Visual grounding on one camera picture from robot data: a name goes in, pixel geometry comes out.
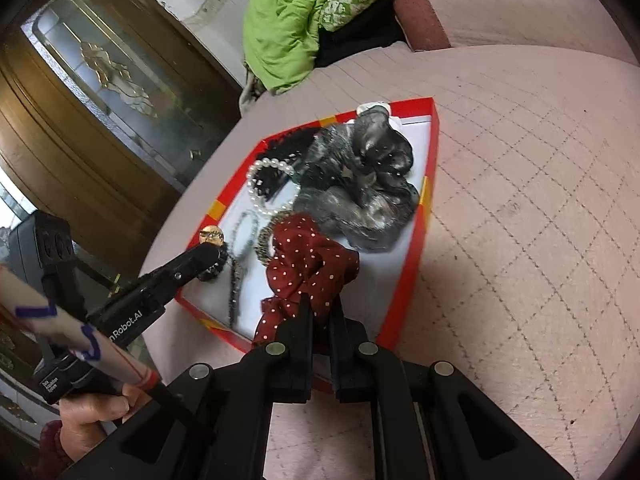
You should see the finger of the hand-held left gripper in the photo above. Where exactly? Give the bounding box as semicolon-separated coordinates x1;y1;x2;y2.
135;242;223;311

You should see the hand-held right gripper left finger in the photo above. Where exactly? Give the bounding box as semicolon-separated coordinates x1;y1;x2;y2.
60;294;316;480

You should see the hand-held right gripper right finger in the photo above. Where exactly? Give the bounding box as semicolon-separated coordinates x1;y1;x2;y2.
327;294;573;480

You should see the black hair tie gold charm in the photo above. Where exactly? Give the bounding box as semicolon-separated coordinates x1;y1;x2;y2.
197;226;231;283

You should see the grey bead bracelet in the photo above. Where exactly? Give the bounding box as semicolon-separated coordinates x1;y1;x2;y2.
232;209;266;266

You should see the gold-brown bead bracelet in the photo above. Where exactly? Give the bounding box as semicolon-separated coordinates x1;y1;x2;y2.
257;212;296;263

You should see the red polka-dot scrunchie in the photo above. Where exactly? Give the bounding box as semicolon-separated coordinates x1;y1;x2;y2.
251;212;361;348

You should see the red-rimmed white box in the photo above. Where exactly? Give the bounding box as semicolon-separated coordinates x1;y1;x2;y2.
175;96;441;396

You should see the grey shiny scrunchie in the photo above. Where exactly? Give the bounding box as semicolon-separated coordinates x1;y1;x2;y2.
292;110;421;252

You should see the person's left forearm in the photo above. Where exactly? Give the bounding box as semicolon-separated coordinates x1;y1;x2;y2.
37;420;76;473

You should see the person's left hand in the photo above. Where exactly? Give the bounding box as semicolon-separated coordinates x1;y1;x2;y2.
57;382;151;461

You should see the white stick with blue scribbles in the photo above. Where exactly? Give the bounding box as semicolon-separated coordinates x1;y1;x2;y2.
0;265;211;431

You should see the dark beaded hair clip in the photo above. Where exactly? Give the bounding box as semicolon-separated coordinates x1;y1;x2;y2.
227;255;246;328

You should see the brown wooden door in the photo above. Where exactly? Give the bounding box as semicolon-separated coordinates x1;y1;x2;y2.
0;0;243;281

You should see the frosted glass door pane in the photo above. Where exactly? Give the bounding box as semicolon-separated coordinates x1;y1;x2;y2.
20;0;223;193

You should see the beige patterned cloth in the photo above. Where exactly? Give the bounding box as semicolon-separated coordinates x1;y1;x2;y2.
239;71;267;117

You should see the green quilt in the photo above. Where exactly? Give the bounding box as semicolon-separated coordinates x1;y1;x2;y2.
242;0;381;95

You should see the black cloth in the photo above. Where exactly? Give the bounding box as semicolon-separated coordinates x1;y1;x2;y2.
315;27;406;68

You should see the pink bolster cushion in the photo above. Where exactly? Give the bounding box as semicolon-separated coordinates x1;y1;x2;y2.
392;0;631;68

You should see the white pearl bracelet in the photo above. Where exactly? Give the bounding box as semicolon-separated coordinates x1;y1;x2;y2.
246;157;301;218

